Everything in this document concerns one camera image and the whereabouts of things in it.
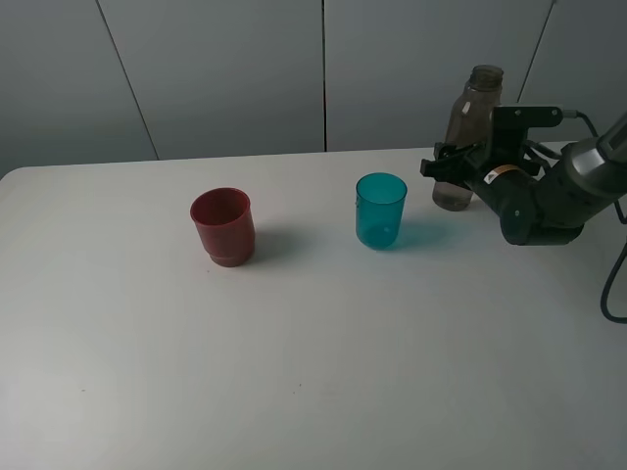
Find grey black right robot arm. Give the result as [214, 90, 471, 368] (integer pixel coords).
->
[420, 106, 626, 246]

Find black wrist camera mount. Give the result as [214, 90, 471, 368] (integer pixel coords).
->
[491, 106, 563, 149]

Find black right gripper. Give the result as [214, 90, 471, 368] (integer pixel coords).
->
[420, 142, 554, 245]

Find smoky transparent water bottle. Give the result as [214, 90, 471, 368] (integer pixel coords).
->
[432, 65, 504, 212]

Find teal transparent plastic cup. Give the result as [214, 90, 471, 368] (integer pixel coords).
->
[356, 172, 408, 250]

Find black camera cable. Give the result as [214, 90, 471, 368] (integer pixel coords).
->
[560, 109, 627, 324]

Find red plastic cup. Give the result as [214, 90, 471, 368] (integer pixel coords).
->
[190, 187, 256, 267]

